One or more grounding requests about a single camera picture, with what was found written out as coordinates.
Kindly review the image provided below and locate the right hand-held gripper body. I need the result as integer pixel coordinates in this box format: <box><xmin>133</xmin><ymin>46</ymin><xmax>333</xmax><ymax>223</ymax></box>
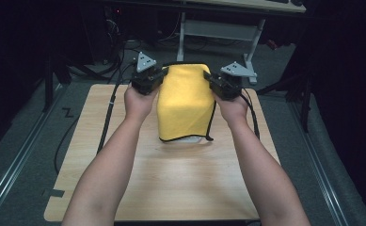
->
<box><xmin>209</xmin><ymin>60</ymin><xmax>258</xmax><ymax>102</ymax></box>

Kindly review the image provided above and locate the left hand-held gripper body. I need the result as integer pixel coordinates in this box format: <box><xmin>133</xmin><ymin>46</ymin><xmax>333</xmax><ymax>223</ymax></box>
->
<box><xmin>130</xmin><ymin>51</ymin><xmax>169</xmax><ymax>96</ymax></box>

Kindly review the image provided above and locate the grey and yellow cloth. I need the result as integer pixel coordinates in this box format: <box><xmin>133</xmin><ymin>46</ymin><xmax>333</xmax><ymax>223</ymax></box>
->
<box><xmin>155</xmin><ymin>62</ymin><xmax>218</xmax><ymax>143</ymax></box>

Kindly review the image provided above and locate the white wire rack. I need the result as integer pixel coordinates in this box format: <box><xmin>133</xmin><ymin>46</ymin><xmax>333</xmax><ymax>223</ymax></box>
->
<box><xmin>174</xmin><ymin>135</ymin><xmax>204</xmax><ymax>144</ymax></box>

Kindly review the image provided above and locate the person's right hand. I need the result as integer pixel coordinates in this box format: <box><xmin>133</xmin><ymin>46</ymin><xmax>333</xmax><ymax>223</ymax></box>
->
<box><xmin>213</xmin><ymin>89</ymin><xmax>250</xmax><ymax>126</ymax></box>

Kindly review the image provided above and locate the person's left hand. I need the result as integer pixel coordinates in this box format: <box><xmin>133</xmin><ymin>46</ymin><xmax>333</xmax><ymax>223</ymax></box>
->
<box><xmin>123</xmin><ymin>83</ymin><xmax>161</xmax><ymax>122</ymax></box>

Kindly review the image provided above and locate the black metal stand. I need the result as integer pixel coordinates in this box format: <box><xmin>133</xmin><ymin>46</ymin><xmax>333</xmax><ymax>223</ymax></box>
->
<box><xmin>41</xmin><ymin>46</ymin><xmax>72</xmax><ymax>113</ymax></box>
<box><xmin>255</xmin><ymin>59</ymin><xmax>317</xmax><ymax>134</ymax></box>

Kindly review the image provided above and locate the dark tape strip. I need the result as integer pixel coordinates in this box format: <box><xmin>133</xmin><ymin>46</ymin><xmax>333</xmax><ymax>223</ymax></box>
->
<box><xmin>41</xmin><ymin>187</ymin><xmax>66</xmax><ymax>199</ymax></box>

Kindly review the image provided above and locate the bundle of black floor cables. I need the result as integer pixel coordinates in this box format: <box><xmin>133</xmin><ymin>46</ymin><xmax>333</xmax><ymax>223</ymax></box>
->
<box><xmin>103</xmin><ymin>8</ymin><xmax>147</xmax><ymax>86</ymax></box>

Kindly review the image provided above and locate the right hand-held gripper black cable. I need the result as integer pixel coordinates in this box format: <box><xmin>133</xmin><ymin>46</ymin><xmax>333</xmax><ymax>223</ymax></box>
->
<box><xmin>239</xmin><ymin>88</ymin><xmax>261</xmax><ymax>141</ymax></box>

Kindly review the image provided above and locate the hand-held gripper black cable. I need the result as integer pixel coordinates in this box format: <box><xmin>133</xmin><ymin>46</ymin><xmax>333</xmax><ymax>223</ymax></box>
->
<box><xmin>96</xmin><ymin>60</ymin><xmax>138</xmax><ymax>155</ymax></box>
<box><xmin>239</xmin><ymin>88</ymin><xmax>261</xmax><ymax>141</ymax></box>

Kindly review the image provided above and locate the left hand-held gripper black cable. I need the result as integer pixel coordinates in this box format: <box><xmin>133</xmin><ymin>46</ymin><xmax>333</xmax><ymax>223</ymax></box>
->
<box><xmin>96</xmin><ymin>60</ymin><xmax>138</xmax><ymax>155</ymax></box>

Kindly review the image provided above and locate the grey desk frame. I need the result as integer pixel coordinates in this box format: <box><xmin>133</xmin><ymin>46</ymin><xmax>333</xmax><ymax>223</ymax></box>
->
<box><xmin>173</xmin><ymin>0</ymin><xmax>307</xmax><ymax>86</ymax></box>

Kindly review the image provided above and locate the thin black floor cable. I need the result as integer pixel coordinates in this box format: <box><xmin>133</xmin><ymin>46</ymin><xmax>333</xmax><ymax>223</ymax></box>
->
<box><xmin>53</xmin><ymin>115</ymin><xmax>80</xmax><ymax>175</ymax></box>

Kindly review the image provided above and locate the metal floor rail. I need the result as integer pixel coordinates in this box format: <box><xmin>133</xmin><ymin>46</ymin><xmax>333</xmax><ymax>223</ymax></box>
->
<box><xmin>0</xmin><ymin>84</ymin><xmax>66</xmax><ymax>218</ymax></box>
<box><xmin>287</xmin><ymin>100</ymin><xmax>350</xmax><ymax>226</ymax></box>

